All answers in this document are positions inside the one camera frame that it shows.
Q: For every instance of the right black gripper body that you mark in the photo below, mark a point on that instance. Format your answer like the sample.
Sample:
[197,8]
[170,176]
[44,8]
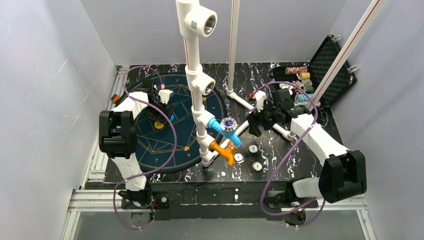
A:
[262,117]

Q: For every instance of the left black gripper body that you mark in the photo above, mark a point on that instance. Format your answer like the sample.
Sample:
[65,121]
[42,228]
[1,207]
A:
[162,113]

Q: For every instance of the yellow button chip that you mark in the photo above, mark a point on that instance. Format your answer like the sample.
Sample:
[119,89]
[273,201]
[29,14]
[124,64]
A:
[158,125]

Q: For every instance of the light blue 10 chip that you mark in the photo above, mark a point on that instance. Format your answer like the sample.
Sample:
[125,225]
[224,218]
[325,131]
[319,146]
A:
[253,148]

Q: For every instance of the grey white poker chip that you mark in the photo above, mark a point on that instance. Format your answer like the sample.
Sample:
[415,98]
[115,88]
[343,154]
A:
[257,166]

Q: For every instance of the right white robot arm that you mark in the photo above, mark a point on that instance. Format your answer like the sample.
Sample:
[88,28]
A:
[343,173]

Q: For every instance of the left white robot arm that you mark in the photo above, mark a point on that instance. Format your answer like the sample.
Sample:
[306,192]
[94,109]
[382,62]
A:
[117,129]

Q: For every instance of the light blue chip row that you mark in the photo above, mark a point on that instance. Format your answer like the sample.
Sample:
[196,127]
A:
[303,97]

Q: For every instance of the loose white chips pile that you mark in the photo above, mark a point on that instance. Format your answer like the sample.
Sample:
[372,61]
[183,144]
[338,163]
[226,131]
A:
[293,90]

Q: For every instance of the blue pipe valve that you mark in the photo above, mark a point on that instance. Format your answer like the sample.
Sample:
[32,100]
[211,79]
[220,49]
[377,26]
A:
[226,127]

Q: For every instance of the green pink chip row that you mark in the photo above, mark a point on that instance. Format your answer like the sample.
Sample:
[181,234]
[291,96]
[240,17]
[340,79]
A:
[306,103]

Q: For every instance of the dark blue 5 chip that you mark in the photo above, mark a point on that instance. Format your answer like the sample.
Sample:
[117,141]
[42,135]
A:
[239,158]

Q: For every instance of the black chip case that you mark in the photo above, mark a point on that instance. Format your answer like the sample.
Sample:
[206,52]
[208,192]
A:
[318,67]

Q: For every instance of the green chip stack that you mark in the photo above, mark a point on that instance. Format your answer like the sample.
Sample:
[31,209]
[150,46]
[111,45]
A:
[307,86]

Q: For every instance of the orange pipe valve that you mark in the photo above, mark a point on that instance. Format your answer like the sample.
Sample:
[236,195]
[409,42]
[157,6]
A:
[227,152]

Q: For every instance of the round blue poker mat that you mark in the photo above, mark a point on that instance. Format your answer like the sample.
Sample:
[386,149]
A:
[154,146]

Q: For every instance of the red chip row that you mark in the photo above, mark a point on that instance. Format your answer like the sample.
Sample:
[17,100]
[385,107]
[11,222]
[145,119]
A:
[296,70]

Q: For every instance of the yellow chip stack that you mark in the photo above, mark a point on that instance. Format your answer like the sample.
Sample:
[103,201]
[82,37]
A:
[304,75]

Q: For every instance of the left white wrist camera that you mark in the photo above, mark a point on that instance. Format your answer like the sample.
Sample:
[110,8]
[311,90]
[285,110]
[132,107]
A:
[165,95]

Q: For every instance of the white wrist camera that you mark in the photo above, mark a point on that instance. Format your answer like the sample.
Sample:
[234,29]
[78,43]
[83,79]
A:
[165,95]
[260,98]

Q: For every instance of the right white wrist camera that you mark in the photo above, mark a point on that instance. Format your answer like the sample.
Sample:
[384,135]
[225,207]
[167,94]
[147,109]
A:
[260,98]

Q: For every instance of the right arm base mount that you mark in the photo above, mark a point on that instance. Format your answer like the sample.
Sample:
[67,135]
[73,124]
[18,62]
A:
[276,200]

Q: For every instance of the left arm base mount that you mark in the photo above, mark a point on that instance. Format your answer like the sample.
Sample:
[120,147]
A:
[144,199]

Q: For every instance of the white PVC pipe frame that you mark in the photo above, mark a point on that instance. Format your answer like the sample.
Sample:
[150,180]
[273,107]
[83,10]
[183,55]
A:
[194,21]

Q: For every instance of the aluminium frame rail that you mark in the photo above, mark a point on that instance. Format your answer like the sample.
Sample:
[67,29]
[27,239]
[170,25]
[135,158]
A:
[218,202]

